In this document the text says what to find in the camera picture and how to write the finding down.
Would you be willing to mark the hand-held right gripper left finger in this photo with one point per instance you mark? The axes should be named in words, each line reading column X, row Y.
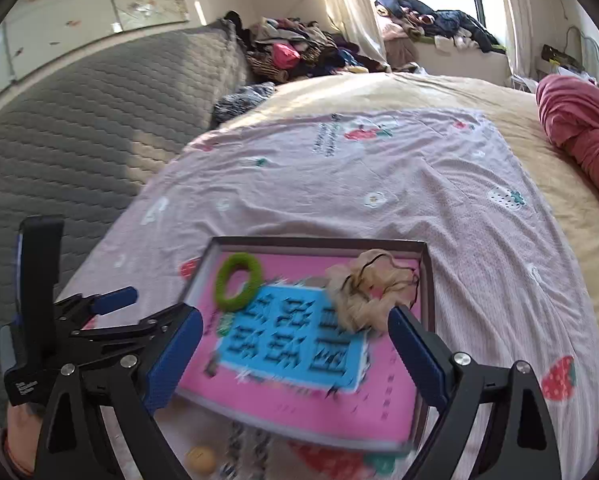
column 172, row 360

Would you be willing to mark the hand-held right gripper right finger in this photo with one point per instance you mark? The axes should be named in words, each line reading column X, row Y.
column 417, row 360

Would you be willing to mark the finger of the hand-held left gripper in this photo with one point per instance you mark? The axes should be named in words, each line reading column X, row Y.
column 114, row 300
column 124, row 332

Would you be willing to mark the walnut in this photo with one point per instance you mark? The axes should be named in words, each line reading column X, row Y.
column 202, row 460

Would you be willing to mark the dark box with pink bottom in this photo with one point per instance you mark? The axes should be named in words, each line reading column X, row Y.
column 299, row 400

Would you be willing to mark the person's left forearm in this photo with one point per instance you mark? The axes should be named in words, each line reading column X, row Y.
column 21, row 440

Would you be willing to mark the beige scrunchie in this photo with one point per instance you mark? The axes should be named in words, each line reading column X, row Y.
column 359, row 305

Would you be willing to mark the grey quilted headboard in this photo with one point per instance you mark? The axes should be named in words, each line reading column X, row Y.
column 79, row 135

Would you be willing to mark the pink strawberry print sheet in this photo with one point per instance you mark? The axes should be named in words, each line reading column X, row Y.
column 379, row 185

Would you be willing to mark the dark floral cloth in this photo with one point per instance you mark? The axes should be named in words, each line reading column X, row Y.
column 242, row 100

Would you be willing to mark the pink rolled blanket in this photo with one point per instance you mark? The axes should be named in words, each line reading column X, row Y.
column 579, row 125

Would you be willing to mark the window seat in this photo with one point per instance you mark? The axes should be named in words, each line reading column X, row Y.
column 459, row 62

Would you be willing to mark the pile of clothes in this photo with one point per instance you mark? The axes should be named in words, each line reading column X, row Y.
column 299, row 45

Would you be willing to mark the dark bag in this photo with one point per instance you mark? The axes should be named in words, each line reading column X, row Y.
column 564, row 57

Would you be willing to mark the clothes heap on windowsill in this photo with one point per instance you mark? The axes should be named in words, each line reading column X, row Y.
column 449, row 22

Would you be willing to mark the cream curtain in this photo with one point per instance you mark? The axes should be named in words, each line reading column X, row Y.
column 514, row 10
column 349, row 5

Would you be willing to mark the floral wall panel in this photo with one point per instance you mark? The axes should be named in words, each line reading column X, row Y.
column 89, row 5

